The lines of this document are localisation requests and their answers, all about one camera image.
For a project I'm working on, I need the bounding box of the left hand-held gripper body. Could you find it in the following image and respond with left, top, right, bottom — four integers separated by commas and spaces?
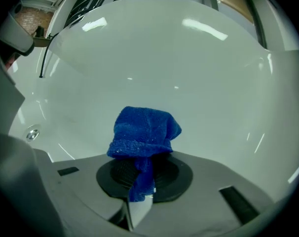
0, 0, 36, 57

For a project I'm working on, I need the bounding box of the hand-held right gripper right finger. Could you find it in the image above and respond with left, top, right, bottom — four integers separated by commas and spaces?
136, 151, 276, 237

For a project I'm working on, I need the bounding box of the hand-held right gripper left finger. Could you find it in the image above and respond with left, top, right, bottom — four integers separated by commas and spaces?
33, 148, 142, 237

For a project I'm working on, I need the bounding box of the blue cleaning cloth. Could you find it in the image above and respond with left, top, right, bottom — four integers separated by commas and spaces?
106, 106, 183, 203

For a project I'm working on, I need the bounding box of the white bathtub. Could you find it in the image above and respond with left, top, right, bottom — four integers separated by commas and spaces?
6, 0, 299, 232

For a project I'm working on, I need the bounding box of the chrome overflow drain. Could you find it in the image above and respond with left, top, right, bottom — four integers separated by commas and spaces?
25, 124, 41, 143

